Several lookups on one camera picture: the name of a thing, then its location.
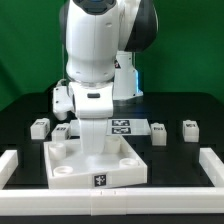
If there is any white U-shaped obstacle fence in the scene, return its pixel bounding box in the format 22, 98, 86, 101
0, 148, 224, 216

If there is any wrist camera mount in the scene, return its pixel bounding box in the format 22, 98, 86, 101
52, 86, 73, 121

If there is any white square tabletop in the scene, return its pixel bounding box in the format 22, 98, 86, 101
44, 136, 147, 189

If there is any white base tag plate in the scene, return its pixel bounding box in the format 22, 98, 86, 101
70, 118, 151, 136

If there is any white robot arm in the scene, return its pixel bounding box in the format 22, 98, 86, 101
59, 0, 158, 154

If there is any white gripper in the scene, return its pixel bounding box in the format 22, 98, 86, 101
69, 82, 113, 154

